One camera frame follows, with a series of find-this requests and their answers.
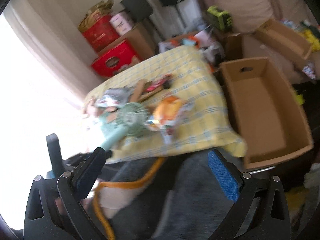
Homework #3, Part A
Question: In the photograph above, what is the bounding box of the mint green handheld fan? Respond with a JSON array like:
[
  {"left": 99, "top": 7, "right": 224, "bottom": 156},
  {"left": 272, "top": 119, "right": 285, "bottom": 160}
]
[{"left": 100, "top": 102, "right": 149, "bottom": 150}]

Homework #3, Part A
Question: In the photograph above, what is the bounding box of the grey plush blanket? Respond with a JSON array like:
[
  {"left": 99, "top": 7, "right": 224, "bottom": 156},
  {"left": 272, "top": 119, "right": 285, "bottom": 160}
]
[{"left": 110, "top": 150, "right": 233, "bottom": 239}]

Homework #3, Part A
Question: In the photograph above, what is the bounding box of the large open cardboard box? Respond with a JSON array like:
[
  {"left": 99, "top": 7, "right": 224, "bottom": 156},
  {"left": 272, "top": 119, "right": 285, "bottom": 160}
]
[{"left": 220, "top": 57, "right": 313, "bottom": 170}]

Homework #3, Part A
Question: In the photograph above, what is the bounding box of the grey white snack bag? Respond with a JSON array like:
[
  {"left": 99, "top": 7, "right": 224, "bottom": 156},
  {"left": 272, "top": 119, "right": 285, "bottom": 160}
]
[{"left": 95, "top": 87, "right": 134, "bottom": 108}]

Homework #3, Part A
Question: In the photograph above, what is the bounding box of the orange snack bag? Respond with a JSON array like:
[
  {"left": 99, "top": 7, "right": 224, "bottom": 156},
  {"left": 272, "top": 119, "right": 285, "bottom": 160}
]
[{"left": 145, "top": 94, "right": 194, "bottom": 145}]

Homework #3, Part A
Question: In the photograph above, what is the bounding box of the yellow checkered tablecloth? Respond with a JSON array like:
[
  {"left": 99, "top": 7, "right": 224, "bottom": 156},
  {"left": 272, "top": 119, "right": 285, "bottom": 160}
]
[{"left": 87, "top": 46, "right": 247, "bottom": 163}]

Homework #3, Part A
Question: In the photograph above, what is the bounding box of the red gift box lower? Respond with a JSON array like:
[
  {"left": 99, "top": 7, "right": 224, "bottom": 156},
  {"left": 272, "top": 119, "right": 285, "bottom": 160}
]
[{"left": 91, "top": 39, "right": 141, "bottom": 78}]

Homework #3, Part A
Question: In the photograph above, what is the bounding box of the red gift bag upper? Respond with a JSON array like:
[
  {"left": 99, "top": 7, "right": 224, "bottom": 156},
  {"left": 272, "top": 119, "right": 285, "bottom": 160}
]
[{"left": 81, "top": 14, "right": 120, "bottom": 53}]

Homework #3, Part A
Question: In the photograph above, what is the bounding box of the red snack packet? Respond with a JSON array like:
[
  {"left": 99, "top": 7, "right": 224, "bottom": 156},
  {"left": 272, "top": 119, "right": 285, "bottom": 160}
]
[{"left": 145, "top": 74, "right": 172, "bottom": 92}]

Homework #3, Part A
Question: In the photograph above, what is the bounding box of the pink small box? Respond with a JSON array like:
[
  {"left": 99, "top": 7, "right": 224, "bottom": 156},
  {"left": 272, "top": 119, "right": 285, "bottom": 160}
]
[{"left": 110, "top": 11, "right": 135, "bottom": 36}]

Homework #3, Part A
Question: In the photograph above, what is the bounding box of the gold paper bag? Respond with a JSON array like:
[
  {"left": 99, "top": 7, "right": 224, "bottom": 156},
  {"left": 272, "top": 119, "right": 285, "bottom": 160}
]
[{"left": 78, "top": 0, "right": 114, "bottom": 33}]

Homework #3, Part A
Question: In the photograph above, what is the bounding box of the shallow cardboard tray on sofa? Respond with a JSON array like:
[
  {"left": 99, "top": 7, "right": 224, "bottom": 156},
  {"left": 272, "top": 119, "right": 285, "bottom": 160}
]
[{"left": 254, "top": 19, "right": 312, "bottom": 64}]

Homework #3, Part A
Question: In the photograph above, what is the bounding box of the black speaker left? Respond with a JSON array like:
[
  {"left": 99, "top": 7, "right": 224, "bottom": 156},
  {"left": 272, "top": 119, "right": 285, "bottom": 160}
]
[{"left": 120, "top": 0, "right": 153, "bottom": 22}]

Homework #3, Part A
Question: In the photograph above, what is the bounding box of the yellow plastic bag on sofa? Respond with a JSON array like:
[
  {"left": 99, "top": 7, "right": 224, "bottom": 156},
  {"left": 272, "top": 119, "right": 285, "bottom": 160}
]
[{"left": 299, "top": 29, "right": 320, "bottom": 52}]

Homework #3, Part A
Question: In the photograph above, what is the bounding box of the brown sofa cushion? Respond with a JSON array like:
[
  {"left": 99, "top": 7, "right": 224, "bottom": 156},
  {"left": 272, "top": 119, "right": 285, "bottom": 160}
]
[{"left": 210, "top": 0, "right": 276, "bottom": 33}]

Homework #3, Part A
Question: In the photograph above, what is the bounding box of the brown cardboard box by wall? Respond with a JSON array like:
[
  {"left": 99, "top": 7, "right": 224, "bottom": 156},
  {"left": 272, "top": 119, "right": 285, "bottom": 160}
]
[{"left": 98, "top": 23, "right": 156, "bottom": 60}]

